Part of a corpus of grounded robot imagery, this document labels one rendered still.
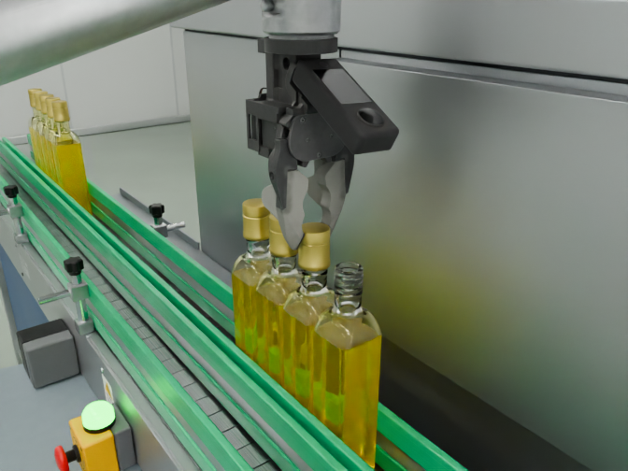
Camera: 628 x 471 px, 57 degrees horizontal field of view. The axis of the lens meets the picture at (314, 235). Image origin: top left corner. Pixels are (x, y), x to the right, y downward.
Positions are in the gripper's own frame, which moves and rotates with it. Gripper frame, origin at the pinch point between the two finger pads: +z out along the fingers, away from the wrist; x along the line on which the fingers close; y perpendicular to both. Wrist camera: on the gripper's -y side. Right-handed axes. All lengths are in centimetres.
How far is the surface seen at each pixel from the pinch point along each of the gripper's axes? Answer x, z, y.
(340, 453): 4.4, 19.8, -10.3
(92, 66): -156, 46, 578
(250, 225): 1.5, 1.9, 10.7
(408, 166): -11.8, -6.0, -2.0
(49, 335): 19, 32, 53
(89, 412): 20.1, 30.4, 25.6
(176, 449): 14.5, 27.8, 8.8
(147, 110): -207, 97, 578
